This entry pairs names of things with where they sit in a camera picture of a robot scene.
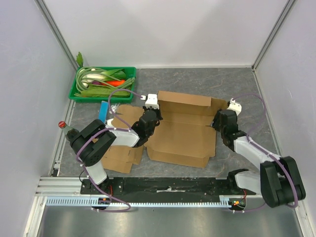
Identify purple cable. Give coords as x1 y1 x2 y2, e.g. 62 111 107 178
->
228 93 299 213
76 88 146 213

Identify green long beans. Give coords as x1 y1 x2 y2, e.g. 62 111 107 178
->
75 67 103 93

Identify dark soda bottle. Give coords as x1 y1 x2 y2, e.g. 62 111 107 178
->
58 121 79 141

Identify right aluminium frame post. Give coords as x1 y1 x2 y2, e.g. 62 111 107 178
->
251 0 297 72

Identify green plastic tray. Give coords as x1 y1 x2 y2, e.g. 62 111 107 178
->
69 67 136 103

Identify orange toy carrot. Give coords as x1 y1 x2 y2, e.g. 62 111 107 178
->
105 80 125 87

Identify slotted cable duct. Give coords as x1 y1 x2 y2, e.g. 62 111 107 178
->
46 196 239 208

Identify aluminium frame post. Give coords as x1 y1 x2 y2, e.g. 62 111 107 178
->
35 0 78 70
251 0 297 72

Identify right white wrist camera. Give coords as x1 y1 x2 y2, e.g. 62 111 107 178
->
227 98 242 116

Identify left aluminium frame post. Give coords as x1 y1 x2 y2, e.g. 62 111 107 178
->
35 0 78 70

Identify white toy radish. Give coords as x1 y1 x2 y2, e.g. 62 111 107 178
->
81 74 107 88

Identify small white plastic packet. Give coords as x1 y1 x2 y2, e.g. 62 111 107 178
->
106 118 114 127

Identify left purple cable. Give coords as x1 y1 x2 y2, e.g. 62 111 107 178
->
76 88 146 213

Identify large cardboard box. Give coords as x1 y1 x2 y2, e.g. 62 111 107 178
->
145 91 228 168

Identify blue rectangular box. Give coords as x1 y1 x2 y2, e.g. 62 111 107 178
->
98 101 109 123

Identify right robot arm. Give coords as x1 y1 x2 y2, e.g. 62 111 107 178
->
211 109 306 208

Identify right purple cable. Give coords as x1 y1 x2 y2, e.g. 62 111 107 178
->
228 93 299 213

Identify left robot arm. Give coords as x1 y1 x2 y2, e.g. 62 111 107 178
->
65 105 162 194

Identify small cardboard box blank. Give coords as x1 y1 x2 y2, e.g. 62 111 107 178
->
101 104 144 174

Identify clear plastic bag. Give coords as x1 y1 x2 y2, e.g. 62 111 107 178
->
109 103 120 115

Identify green asparagus bundle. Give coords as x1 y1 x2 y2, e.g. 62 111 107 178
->
117 78 135 89

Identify green lettuce leaf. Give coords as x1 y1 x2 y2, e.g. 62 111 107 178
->
77 87 130 98

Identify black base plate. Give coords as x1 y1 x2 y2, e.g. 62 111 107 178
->
80 176 257 203

